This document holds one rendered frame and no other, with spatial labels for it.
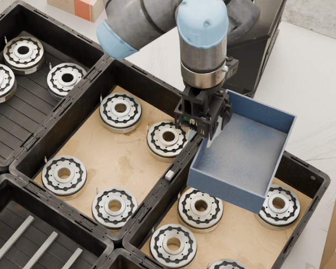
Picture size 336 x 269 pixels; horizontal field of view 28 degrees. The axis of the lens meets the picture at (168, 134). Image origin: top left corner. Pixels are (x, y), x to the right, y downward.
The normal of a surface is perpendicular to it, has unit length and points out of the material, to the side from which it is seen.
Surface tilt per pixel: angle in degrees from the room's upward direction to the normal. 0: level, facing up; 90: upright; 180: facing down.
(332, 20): 0
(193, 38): 87
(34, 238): 0
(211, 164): 1
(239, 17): 40
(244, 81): 90
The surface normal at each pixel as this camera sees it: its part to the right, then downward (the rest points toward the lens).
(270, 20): -0.60, -0.61
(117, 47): -0.10, 0.63
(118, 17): -0.55, -0.26
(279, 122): -0.39, 0.77
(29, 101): 0.06, -0.53
